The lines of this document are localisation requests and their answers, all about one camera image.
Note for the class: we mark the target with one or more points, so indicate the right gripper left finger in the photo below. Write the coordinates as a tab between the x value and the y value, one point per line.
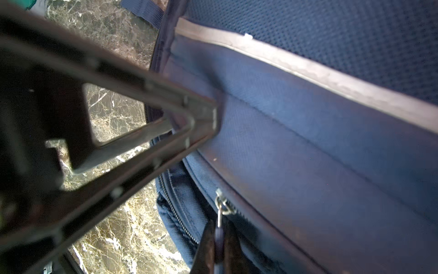
203	262

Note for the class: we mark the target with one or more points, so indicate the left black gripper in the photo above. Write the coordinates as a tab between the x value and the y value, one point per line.
42	99

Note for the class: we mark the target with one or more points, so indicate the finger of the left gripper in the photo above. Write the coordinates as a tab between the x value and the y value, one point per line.
29	253

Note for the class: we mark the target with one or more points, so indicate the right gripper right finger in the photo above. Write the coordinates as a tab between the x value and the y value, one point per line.
234	260

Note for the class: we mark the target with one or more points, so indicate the navy blue student backpack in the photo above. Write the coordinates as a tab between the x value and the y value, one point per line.
326	159

